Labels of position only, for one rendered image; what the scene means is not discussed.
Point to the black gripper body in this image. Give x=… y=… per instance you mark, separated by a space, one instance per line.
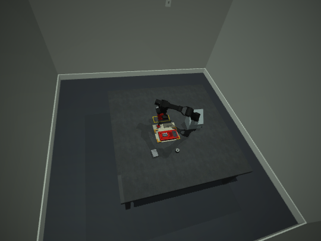
x=165 y=116

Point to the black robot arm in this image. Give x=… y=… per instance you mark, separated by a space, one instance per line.
x=166 y=105

